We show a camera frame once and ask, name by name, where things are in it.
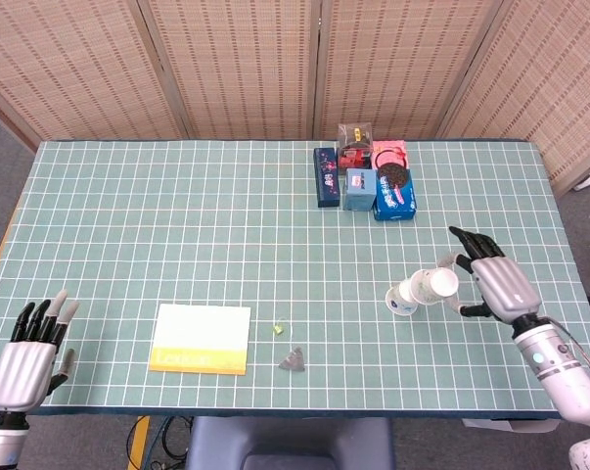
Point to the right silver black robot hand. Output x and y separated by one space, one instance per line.
505 286

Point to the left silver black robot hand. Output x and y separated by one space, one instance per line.
23 367

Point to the white paper cup green print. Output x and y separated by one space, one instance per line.
434 286

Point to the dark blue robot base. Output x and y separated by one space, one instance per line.
289 443

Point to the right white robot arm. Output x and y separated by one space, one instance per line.
563 372

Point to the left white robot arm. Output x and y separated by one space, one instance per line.
1 443

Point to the white paper cup blue print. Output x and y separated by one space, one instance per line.
399 299

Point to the green grid tablecloth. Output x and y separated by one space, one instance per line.
201 235

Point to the white paper sheet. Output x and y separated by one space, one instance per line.
510 424

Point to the blue Oreo cookie box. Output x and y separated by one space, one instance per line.
394 198

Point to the light blue carton box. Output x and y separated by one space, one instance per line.
359 193

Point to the pink flat box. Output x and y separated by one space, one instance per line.
390 149

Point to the clear plastic toy box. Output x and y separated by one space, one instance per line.
354 144

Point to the dark navy floral box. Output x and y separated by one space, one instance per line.
328 178

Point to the woven bamboo screen panel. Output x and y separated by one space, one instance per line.
236 63
554 83
79 68
402 63

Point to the pyramid tea bag green tag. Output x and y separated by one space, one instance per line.
293 361

